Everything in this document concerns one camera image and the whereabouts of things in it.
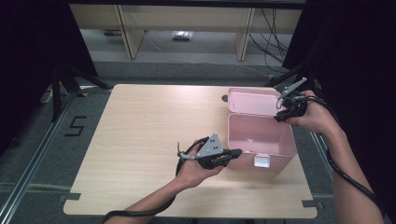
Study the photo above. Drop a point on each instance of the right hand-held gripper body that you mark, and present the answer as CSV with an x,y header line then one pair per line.
x,y
295,105

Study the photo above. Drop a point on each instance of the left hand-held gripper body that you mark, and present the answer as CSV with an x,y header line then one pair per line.
x,y
211,147

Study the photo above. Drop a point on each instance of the pink storage box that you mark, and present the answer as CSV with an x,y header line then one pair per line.
x,y
261,140

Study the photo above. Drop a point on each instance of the person's right hand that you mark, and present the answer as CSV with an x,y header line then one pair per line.
x,y
317,119

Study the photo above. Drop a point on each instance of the person's left hand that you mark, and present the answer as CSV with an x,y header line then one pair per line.
x,y
190,174

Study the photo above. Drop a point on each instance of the black curtain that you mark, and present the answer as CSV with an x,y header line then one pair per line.
x,y
358,46
31,46

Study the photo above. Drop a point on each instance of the clear plastic bag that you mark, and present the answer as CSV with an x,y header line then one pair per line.
x,y
182,34

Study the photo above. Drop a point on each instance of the beige wooden desk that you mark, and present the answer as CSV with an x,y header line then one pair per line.
x,y
186,17

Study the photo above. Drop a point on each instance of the small dark pink item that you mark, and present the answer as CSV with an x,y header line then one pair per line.
x,y
112,32

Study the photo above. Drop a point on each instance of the metal floor rail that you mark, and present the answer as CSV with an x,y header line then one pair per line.
x,y
319,146
37,155

